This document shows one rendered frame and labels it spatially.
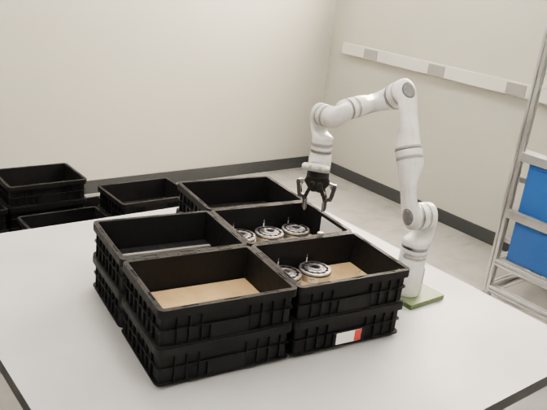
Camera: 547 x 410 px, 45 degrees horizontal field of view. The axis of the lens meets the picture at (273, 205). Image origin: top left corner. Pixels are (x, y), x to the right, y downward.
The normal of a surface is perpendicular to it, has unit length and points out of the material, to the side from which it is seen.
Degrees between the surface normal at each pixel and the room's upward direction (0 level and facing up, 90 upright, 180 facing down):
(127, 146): 90
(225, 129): 90
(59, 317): 0
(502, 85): 90
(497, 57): 90
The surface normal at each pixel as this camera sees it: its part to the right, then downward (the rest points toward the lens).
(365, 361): 0.11, -0.93
